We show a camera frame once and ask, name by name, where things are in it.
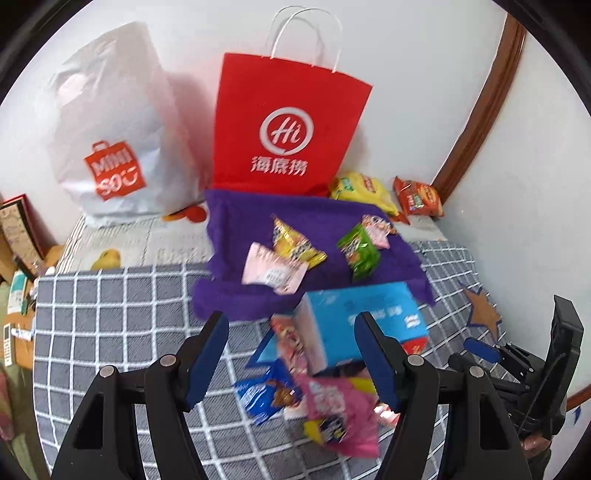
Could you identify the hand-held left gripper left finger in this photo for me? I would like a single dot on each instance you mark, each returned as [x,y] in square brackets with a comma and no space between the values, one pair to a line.
[207,364]

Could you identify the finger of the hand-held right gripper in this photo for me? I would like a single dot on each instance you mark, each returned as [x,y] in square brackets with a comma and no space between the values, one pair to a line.
[459,360]
[482,350]

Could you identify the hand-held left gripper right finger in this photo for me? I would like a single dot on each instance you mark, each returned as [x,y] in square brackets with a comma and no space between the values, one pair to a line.
[378,364]

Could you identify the red snack packet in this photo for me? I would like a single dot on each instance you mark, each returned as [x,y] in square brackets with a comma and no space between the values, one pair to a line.
[415,345]

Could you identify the magenta snack packet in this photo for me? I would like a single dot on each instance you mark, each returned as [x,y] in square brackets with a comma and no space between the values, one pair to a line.
[341,406]

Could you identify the blue tissue pack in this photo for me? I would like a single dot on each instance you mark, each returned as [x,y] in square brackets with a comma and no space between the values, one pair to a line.
[388,309]

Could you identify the blue snack packet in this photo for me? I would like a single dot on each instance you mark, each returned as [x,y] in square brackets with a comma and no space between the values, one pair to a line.
[258,394]

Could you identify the long pink bear snack packet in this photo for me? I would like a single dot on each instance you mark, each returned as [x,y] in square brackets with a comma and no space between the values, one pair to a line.
[291,344]

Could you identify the bright yellow snack packet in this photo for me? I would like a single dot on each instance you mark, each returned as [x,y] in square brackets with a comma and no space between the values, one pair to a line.
[318,429]

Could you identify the pink white snack packet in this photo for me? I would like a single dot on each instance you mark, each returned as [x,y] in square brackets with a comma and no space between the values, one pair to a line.
[272,272]

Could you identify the green snack packet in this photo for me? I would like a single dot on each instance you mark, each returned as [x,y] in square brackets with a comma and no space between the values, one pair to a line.
[360,251]

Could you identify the pink strawberry snack packet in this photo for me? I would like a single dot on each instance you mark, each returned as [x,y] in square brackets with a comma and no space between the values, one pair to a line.
[381,228]

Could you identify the gold snack packet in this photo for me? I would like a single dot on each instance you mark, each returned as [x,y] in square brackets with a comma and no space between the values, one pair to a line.
[293,242]

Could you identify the purple towel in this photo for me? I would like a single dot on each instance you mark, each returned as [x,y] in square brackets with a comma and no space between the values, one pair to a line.
[231,295]

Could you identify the grey checked blanket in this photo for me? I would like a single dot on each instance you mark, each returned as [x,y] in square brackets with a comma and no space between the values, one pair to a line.
[115,314]

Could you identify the orange chips bag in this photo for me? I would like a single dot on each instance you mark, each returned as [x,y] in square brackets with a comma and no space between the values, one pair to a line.
[420,198]

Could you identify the yellow chips bag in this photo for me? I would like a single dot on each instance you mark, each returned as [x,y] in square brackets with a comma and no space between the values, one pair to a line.
[360,187]

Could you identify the white green box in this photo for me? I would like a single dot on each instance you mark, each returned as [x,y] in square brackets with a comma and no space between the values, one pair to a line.
[21,290]

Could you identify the patterned box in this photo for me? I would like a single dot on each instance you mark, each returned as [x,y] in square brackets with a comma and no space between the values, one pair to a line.
[18,230]

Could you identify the red paper bag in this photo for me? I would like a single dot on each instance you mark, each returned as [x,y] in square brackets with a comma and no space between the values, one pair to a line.
[240,115]

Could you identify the white plastic bag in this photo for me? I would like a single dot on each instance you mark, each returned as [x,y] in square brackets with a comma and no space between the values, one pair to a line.
[129,92]

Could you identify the brown wooden door frame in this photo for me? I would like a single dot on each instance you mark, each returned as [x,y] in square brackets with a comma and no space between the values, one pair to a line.
[489,106]

